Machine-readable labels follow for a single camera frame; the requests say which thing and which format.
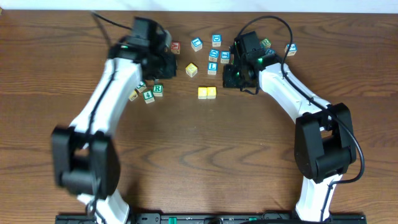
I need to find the yellow O block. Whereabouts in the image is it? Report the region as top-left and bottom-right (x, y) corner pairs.
(206, 86), (217, 99)

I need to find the yellow C block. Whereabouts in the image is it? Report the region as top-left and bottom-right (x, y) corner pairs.
(198, 86), (208, 100)

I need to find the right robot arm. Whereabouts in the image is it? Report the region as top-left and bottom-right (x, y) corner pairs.
(223, 55), (356, 222)

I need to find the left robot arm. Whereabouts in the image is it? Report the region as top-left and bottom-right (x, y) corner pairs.
(51, 44), (177, 223)

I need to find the red A block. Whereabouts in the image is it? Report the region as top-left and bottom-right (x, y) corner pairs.
(170, 42), (181, 55)

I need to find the blue T block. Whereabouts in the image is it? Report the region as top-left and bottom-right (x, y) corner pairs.
(220, 51), (231, 64)

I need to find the green R block left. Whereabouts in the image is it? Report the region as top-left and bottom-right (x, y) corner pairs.
(152, 84), (164, 97)

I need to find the green r block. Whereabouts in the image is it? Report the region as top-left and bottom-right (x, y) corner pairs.
(152, 84), (164, 97)
(260, 38), (272, 49)

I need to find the green V block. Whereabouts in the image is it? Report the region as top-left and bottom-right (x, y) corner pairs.
(136, 81), (147, 93)

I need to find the yellow S block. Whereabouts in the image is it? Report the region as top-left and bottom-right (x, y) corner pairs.
(185, 63), (198, 78)

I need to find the blue L block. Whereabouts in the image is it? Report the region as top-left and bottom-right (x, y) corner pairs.
(207, 62), (218, 75)

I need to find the blue H block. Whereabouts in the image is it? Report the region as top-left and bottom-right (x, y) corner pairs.
(266, 48), (275, 55)

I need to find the green 4 block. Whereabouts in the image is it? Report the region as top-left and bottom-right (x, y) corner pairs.
(142, 90), (155, 104)

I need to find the green R block right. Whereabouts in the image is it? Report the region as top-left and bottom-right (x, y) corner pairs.
(260, 38), (272, 49)

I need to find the blue U block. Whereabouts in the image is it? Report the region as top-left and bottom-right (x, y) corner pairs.
(191, 37), (203, 52)

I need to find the yellow block far left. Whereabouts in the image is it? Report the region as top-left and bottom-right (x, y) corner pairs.
(129, 90), (139, 101)

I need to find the blue D block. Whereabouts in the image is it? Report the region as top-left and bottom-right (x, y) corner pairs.
(211, 34), (222, 47)

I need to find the blue 2 block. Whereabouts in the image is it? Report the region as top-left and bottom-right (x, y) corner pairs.
(285, 43), (297, 57)

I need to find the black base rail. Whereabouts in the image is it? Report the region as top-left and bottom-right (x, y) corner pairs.
(54, 212), (367, 224)

